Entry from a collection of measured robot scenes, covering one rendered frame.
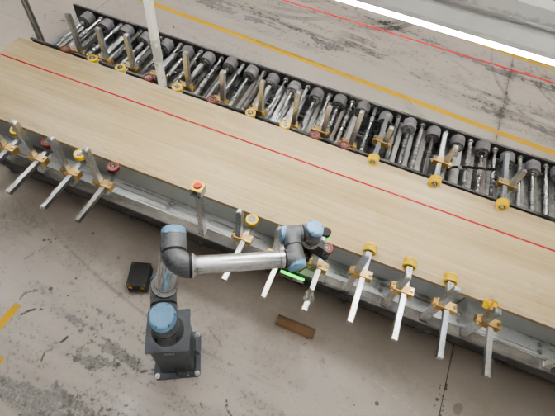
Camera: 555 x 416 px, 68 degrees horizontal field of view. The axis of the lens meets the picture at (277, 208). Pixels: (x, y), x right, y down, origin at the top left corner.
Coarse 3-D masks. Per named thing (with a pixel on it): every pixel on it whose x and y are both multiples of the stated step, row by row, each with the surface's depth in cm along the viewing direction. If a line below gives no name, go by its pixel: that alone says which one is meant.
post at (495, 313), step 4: (496, 308) 219; (488, 312) 225; (492, 312) 220; (496, 312) 217; (500, 312) 217; (484, 316) 228; (488, 316) 223; (492, 316) 221; (496, 316) 220; (484, 320) 227; (488, 320) 226; (492, 320) 224; (468, 324) 244; (472, 324) 238; (476, 324) 234; (464, 328) 248; (468, 328) 242; (472, 328) 239; (476, 328) 237; (480, 328) 235; (464, 332) 246; (468, 332) 244; (472, 332) 242
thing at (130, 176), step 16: (0, 128) 307; (32, 144) 309; (96, 160) 292; (32, 176) 362; (128, 176) 293; (144, 176) 285; (160, 192) 295; (176, 192) 286; (112, 208) 353; (208, 208) 287; (224, 208) 279; (272, 224) 272; (192, 240) 345; (336, 256) 274; (352, 256) 267; (384, 272) 269; (400, 272) 262; (416, 288) 269; (432, 288) 262; (464, 304) 263; (480, 304) 256; (512, 320) 258; (528, 320) 251; (544, 336) 258; (480, 352) 314
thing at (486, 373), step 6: (486, 330) 229; (492, 330) 227; (486, 336) 226; (492, 336) 226; (486, 342) 224; (492, 342) 224; (486, 348) 221; (486, 354) 220; (486, 360) 218; (486, 366) 216; (486, 372) 214; (486, 378) 216
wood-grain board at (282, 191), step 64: (0, 64) 314; (64, 64) 320; (64, 128) 285; (128, 128) 291; (192, 128) 297; (256, 128) 303; (256, 192) 271; (320, 192) 276; (384, 192) 281; (448, 192) 286; (384, 256) 254; (448, 256) 258; (512, 256) 263
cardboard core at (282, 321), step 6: (282, 318) 310; (288, 318) 313; (282, 324) 309; (288, 324) 308; (294, 324) 308; (300, 324) 309; (294, 330) 308; (300, 330) 307; (306, 330) 307; (312, 330) 307; (306, 336) 307; (312, 336) 306
